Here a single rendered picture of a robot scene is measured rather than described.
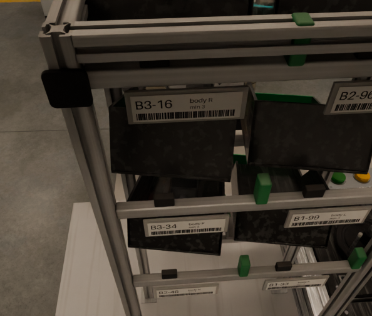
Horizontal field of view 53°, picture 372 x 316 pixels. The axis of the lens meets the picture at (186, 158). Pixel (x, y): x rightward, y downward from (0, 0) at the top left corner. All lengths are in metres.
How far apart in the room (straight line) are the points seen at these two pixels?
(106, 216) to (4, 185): 2.16
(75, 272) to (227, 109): 0.84
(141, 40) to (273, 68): 0.09
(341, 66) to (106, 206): 0.23
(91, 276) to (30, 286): 1.06
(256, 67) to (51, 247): 1.96
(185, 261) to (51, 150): 1.76
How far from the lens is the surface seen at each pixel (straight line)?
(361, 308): 0.94
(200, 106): 0.28
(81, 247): 1.09
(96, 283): 1.03
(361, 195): 0.42
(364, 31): 0.28
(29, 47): 3.74
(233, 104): 0.28
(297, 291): 1.00
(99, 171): 0.33
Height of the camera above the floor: 1.78
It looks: 47 degrees down
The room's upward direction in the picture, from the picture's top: straight up
